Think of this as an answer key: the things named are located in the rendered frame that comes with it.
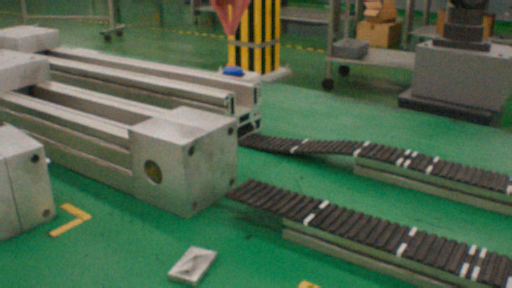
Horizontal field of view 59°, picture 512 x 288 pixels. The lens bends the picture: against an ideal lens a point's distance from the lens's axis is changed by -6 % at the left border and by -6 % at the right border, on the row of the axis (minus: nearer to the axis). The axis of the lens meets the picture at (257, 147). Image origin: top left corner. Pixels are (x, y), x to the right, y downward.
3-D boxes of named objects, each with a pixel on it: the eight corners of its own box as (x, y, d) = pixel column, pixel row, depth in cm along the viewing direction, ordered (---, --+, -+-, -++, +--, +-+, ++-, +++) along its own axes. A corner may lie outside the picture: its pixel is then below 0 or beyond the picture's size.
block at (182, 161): (249, 179, 65) (248, 113, 61) (187, 220, 55) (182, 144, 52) (198, 163, 69) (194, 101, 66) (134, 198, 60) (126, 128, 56)
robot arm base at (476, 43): (490, 46, 100) (436, 40, 105) (496, 9, 97) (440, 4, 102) (489, 52, 92) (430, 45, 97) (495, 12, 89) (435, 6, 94)
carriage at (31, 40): (62, 58, 109) (58, 29, 107) (21, 68, 101) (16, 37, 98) (27, 51, 118) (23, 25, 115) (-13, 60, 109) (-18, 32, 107)
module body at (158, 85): (261, 129, 82) (261, 81, 79) (225, 148, 74) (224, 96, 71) (15, 70, 123) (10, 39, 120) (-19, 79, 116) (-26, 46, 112)
